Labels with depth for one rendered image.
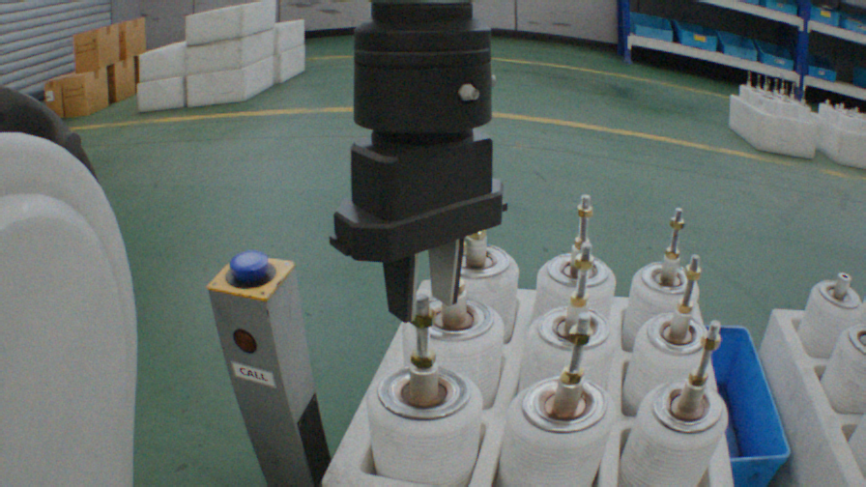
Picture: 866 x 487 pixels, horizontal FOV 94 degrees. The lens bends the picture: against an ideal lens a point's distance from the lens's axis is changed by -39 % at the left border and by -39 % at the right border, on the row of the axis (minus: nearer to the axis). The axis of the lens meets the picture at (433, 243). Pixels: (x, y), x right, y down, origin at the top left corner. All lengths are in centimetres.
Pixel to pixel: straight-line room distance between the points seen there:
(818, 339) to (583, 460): 43
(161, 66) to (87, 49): 100
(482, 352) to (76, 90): 368
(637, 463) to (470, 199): 27
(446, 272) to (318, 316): 65
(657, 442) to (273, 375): 36
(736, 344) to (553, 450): 52
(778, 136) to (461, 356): 231
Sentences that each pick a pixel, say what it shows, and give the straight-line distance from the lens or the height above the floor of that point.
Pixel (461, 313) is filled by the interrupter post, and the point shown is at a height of 26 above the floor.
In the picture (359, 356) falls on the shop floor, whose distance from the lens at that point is 98.
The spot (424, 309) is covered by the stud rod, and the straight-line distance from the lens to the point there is 45.
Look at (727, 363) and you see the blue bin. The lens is 94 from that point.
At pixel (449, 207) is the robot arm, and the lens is 40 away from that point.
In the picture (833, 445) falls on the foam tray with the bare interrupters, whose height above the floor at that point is 18.
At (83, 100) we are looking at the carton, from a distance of 398.
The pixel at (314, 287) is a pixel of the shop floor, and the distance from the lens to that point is 117.
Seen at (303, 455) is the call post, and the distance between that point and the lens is 64.
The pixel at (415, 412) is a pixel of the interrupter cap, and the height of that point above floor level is 25.
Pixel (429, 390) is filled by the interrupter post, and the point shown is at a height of 26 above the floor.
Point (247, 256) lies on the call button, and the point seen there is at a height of 33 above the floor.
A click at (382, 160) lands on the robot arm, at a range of 37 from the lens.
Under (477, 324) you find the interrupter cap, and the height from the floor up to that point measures 25.
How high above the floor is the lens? 57
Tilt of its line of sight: 26 degrees down
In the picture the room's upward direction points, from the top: straight up
